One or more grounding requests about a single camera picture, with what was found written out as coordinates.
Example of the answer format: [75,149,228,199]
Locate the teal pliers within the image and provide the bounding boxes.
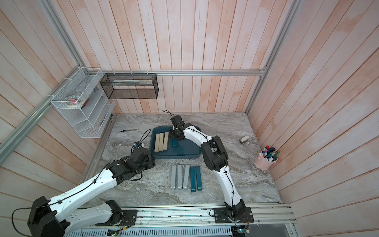
[195,166,203,191]
[189,166,196,192]
[172,139,178,148]

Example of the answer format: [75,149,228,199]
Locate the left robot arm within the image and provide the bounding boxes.
[27,147,156,237]

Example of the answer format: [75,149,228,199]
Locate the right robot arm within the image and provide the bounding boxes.
[170,115,246,221]

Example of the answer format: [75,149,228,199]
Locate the teal plastic storage box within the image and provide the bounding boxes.
[150,126,202,160]

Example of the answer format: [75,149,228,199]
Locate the grey pliers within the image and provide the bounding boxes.
[170,165,177,190]
[177,165,183,190]
[183,165,190,190]

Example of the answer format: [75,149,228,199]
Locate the small beige roll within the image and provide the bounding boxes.
[240,135,249,144]

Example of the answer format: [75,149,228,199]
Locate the black mesh basket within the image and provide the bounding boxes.
[100,72,159,100]

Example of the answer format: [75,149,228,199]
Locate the tape roll in rack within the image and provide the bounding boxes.
[64,94,84,108]

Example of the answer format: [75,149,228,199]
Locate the pink pen cup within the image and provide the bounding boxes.
[255,146,280,170]

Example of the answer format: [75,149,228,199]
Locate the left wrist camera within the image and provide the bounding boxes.
[133,141,143,148]

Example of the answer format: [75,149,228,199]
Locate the white wire shelf rack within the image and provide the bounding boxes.
[51,67,115,138]

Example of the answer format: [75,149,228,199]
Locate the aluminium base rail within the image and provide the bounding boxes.
[67,202,302,237]

